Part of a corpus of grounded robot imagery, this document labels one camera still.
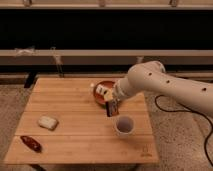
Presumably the white packet on plate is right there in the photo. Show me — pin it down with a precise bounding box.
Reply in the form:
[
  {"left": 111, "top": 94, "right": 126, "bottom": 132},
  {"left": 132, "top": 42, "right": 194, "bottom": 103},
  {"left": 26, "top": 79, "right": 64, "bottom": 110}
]
[{"left": 96, "top": 84, "right": 109, "bottom": 96}]

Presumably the white wrapped bar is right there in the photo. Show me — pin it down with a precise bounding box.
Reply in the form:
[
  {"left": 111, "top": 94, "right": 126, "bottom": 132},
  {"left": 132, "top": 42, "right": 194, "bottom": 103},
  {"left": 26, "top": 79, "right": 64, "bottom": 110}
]
[{"left": 38, "top": 116, "right": 58, "bottom": 130}]

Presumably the dark red snack packet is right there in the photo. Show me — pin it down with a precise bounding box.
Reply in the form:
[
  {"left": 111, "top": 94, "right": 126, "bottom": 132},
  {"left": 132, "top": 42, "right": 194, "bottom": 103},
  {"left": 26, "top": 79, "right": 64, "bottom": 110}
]
[{"left": 20, "top": 136, "right": 42, "bottom": 153}]

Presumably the wooden table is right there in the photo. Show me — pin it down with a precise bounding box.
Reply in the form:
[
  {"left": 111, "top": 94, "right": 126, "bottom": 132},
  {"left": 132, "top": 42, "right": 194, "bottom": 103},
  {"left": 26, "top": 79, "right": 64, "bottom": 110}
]
[{"left": 4, "top": 78, "right": 158, "bottom": 164}]

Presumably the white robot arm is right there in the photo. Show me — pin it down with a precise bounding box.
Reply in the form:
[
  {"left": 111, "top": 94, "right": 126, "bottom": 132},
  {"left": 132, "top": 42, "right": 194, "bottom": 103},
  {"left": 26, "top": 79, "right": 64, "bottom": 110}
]
[{"left": 104, "top": 61, "right": 213, "bottom": 118}]

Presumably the orange plate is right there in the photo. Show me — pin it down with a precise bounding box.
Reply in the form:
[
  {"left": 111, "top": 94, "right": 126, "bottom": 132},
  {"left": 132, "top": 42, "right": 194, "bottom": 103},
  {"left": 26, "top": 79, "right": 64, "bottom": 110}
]
[{"left": 93, "top": 80, "right": 114, "bottom": 106}]

